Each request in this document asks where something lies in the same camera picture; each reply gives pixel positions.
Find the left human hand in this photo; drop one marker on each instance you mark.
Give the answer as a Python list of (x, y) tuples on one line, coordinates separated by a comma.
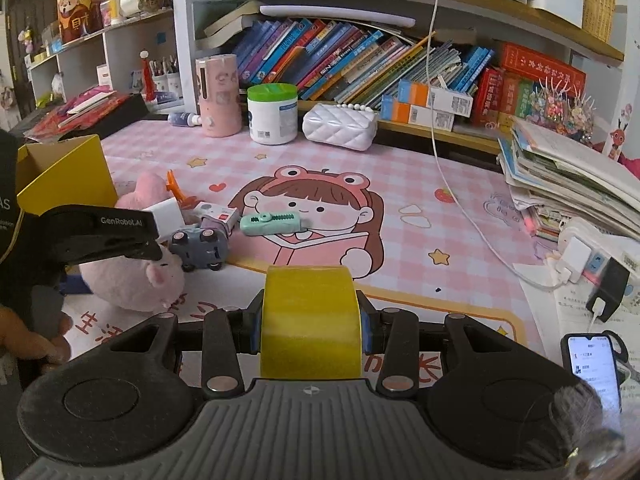
[(27, 345)]

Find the yellow cardboard box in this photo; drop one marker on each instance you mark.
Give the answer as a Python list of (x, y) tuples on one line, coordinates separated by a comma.
[(71, 172)]

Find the stack of papers and magazines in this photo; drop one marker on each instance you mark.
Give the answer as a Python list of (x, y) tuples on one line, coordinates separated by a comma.
[(569, 179)]

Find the white power strip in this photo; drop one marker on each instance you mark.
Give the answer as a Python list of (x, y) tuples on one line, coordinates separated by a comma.
[(604, 246)]

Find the red tassel doll ornament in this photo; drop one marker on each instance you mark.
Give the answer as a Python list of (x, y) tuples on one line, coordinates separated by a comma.
[(147, 77)]

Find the white quilted pouch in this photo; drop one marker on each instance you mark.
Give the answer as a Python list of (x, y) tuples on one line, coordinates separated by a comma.
[(350, 126)]

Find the yellow tape roll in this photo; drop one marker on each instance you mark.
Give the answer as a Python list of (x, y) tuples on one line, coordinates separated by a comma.
[(311, 325)]

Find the pink cylindrical humidifier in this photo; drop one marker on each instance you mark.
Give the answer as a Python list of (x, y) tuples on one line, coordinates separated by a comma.
[(219, 99)]

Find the pink heart plush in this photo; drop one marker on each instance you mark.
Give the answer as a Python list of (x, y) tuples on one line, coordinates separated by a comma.
[(150, 190)]

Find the white jar green lid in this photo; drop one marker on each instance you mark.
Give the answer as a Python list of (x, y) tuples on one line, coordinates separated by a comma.
[(272, 113)]

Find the red fortune god figurine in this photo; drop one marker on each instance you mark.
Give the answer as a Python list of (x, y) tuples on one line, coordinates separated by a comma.
[(78, 18)]

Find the row of leaning books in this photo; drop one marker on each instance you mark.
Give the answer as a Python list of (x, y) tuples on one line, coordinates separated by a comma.
[(350, 62)]

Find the large pink plush toy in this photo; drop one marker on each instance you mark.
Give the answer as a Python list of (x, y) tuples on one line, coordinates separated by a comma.
[(137, 285)]

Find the white cubby shelf unit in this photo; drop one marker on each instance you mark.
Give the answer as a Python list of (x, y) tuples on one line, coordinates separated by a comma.
[(111, 55)]

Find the white power adapter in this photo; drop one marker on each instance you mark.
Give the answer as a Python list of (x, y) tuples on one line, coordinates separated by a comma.
[(168, 218)]

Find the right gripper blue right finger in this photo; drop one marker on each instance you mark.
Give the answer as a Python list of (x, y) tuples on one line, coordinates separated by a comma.
[(387, 331)]

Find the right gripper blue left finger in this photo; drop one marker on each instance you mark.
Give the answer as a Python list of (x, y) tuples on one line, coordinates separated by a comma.
[(235, 330)]

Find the smartphone with lit screen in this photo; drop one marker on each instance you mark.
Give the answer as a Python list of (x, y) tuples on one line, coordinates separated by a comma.
[(591, 358)]

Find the small white red box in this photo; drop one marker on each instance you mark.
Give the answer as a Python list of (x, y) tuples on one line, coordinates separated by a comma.
[(216, 217)]

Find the orange blue white box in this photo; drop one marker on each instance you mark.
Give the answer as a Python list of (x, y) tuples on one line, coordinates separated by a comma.
[(414, 103)]

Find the orange hair clip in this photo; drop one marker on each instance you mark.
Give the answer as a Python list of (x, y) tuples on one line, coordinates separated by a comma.
[(184, 201)]

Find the grey toy car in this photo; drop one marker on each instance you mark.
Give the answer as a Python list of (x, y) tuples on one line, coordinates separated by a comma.
[(199, 248)]

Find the white pen holder cup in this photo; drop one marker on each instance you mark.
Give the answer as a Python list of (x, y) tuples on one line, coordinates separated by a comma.
[(168, 83)]

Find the pink cartoon table mat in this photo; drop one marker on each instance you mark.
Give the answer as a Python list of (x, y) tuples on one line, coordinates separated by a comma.
[(427, 235)]

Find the white rolled paper tube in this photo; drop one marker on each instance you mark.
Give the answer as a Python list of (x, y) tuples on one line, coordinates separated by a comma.
[(282, 11)]

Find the black electronic keyboard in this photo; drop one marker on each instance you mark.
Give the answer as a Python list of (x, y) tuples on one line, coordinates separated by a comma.
[(131, 111)]

